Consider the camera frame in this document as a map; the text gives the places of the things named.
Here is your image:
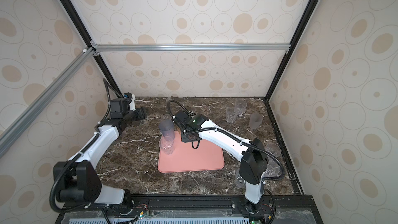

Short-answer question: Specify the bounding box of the grey frosted tumbler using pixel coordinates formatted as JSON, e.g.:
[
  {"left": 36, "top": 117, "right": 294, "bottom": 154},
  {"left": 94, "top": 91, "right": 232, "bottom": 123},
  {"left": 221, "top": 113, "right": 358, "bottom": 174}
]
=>
[{"left": 159, "top": 119, "right": 175, "bottom": 140}]

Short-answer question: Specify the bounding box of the small clear cup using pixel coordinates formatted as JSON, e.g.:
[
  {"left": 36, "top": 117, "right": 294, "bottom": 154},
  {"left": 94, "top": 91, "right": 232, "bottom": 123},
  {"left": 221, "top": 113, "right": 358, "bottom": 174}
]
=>
[{"left": 159, "top": 136, "right": 175, "bottom": 155}]

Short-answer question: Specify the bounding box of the pink plastic tray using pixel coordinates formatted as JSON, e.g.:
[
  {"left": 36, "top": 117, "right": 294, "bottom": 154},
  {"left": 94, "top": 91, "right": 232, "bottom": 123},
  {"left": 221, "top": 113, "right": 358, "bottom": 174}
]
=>
[{"left": 158, "top": 131, "right": 224, "bottom": 173}]

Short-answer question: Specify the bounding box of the clear faceted glass front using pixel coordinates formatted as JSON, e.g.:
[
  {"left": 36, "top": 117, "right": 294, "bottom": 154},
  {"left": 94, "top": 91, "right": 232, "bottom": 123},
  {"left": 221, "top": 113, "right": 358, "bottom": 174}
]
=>
[{"left": 235, "top": 169, "right": 246, "bottom": 189}]

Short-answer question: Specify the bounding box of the clear faceted glass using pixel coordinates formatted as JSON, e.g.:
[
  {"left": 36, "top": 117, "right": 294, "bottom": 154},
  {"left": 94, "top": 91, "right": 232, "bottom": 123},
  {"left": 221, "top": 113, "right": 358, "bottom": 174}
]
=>
[
  {"left": 265, "top": 143, "right": 282, "bottom": 158},
  {"left": 235, "top": 169, "right": 246, "bottom": 189}
]

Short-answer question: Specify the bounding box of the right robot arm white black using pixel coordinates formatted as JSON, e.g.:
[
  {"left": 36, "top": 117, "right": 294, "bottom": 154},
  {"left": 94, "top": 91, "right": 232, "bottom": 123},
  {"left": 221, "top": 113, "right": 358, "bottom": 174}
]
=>
[{"left": 172, "top": 114, "right": 286, "bottom": 209}]

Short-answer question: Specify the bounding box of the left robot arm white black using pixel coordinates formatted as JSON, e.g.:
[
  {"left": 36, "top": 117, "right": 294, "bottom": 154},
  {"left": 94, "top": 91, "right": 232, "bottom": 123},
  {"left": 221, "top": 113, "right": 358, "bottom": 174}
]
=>
[{"left": 49, "top": 96, "right": 147, "bottom": 213}]

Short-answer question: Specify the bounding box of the frosted white cup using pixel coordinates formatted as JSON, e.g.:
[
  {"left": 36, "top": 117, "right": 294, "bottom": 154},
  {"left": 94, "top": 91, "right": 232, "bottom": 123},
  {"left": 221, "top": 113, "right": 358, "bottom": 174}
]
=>
[{"left": 249, "top": 113, "right": 263, "bottom": 130}]

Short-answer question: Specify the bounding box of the silver aluminium crossbar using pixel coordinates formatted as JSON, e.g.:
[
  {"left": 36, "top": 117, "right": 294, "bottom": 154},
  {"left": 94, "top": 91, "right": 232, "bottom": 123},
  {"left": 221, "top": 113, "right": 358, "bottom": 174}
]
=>
[{"left": 93, "top": 43, "right": 291, "bottom": 52}]

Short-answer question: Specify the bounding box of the silver aluminium side bar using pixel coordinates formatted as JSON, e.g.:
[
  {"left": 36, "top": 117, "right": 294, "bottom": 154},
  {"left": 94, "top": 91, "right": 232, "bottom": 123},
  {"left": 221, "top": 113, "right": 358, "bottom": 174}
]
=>
[{"left": 1, "top": 47, "right": 94, "bottom": 157}]

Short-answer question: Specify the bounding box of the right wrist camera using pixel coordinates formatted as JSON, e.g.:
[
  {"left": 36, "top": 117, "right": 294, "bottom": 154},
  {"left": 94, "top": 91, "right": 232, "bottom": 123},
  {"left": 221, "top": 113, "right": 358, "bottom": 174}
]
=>
[{"left": 172, "top": 111, "right": 191, "bottom": 131}]

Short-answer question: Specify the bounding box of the black frame post left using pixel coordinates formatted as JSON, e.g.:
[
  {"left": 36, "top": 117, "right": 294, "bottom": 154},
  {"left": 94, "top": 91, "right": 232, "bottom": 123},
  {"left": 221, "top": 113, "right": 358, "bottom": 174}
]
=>
[{"left": 59, "top": 0, "right": 122, "bottom": 94}]

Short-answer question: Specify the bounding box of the black frame post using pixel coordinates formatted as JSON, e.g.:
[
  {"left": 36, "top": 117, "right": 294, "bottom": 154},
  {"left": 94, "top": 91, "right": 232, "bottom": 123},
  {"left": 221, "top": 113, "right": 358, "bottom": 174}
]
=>
[
  {"left": 59, "top": 0, "right": 122, "bottom": 94},
  {"left": 264, "top": 0, "right": 319, "bottom": 103}
]

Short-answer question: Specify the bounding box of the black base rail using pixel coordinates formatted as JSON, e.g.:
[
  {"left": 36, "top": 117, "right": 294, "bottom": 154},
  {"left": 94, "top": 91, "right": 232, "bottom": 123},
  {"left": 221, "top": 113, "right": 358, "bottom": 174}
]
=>
[{"left": 56, "top": 195, "right": 322, "bottom": 224}]

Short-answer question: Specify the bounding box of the black frame post right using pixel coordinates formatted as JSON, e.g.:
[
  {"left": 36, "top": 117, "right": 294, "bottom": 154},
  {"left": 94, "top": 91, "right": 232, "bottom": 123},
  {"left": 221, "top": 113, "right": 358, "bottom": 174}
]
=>
[{"left": 264, "top": 0, "right": 319, "bottom": 103}]

